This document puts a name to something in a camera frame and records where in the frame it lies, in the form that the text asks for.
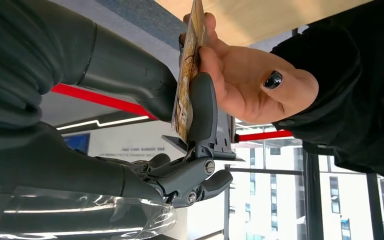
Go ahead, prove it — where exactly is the blue display screen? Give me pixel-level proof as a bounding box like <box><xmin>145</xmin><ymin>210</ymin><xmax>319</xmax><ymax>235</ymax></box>
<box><xmin>62</xmin><ymin>132</ymin><xmax>91</xmax><ymax>156</ymax></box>

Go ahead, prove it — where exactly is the silver kiosk terminal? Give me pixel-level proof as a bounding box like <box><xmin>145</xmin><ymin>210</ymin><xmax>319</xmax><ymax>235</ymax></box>
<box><xmin>161</xmin><ymin>110</ymin><xmax>246</xmax><ymax>163</ymax></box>

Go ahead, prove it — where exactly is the clear plastic film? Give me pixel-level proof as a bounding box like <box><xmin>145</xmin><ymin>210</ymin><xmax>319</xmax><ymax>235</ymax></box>
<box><xmin>0</xmin><ymin>184</ymin><xmax>178</xmax><ymax>240</ymax></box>

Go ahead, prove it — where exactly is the person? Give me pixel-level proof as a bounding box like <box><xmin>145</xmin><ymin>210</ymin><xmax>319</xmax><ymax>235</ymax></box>
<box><xmin>178</xmin><ymin>12</ymin><xmax>384</xmax><ymax>182</ymax></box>

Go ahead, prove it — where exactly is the black window frame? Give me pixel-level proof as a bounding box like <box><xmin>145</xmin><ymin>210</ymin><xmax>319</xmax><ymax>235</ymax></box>
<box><xmin>223</xmin><ymin>139</ymin><xmax>384</xmax><ymax>240</ymax></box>

